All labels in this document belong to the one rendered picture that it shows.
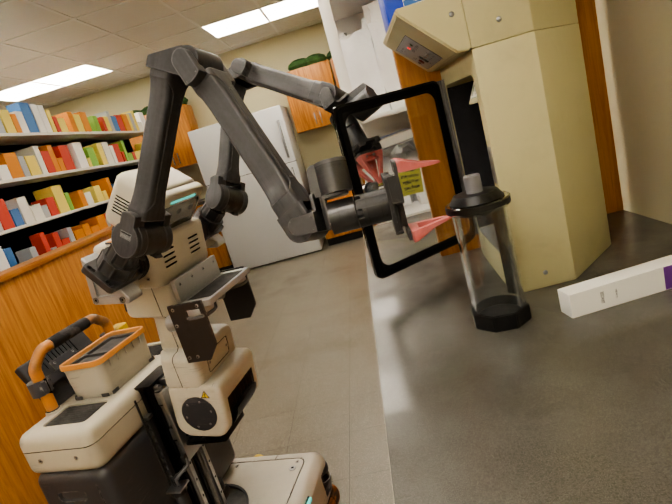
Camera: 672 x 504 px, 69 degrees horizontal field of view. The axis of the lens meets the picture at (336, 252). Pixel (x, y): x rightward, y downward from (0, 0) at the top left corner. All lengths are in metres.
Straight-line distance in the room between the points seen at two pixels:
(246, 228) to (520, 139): 5.26
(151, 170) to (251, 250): 5.08
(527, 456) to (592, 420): 0.10
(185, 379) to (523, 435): 0.95
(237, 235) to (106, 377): 4.68
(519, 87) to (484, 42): 0.10
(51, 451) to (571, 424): 1.26
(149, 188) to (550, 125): 0.79
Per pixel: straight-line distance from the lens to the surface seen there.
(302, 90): 1.33
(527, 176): 0.98
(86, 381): 1.59
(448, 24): 0.95
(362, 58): 2.34
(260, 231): 6.03
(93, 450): 1.47
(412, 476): 0.63
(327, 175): 0.83
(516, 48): 0.98
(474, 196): 0.83
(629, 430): 0.66
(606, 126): 1.45
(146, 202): 1.08
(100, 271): 1.19
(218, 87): 0.97
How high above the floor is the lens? 1.34
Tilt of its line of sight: 13 degrees down
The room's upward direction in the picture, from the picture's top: 16 degrees counter-clockwise
